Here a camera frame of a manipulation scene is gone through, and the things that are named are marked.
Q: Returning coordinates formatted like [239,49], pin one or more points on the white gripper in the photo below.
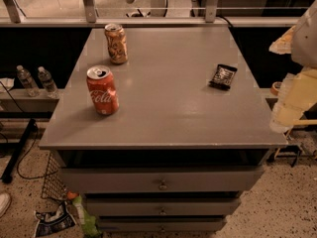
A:
[305,42]

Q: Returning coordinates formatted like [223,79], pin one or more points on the black rxbar chocolate wrapper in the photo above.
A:
[223,77]

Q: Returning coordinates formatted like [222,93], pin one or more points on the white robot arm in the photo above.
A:
[301,42]

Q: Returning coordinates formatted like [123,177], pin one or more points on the red coke can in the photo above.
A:
[102,90]

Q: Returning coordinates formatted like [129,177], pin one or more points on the orange patterned soda can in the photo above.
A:
[117,43]

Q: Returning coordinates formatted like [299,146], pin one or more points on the roll of tan tape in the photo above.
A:
[275,88]

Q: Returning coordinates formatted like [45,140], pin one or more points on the top grey drawer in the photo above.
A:
[161,180]

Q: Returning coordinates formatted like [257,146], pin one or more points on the grey drawer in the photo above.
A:
[161,180]
[162,206]
[165,224]

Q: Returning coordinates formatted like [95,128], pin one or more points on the grey metal railing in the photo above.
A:
[98,12]

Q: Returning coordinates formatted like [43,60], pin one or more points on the middle grey drawer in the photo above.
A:
[162,206]

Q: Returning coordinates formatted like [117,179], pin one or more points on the bottom grey drawer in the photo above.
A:
[165,224]

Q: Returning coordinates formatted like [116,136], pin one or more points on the green chip bag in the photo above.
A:
[87,222]

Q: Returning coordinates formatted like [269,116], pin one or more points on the right clear water bottle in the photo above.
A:
[48,83]

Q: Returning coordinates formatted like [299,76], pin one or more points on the clear water bottle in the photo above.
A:
[48,83]
[27,81]

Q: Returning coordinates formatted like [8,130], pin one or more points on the dark crumpled snack bag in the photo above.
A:
[49,223]

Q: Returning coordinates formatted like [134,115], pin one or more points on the left clear water bottle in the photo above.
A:
[27,81]

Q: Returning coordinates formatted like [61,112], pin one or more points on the black metal leg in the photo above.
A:
[7,174]

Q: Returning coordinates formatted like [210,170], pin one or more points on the white shoe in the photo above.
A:
[5,201]

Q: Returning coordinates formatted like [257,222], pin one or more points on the yellow ladder frame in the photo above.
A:
[303,122]

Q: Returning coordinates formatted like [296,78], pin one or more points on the black wire mesh rack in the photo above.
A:
[53,187]

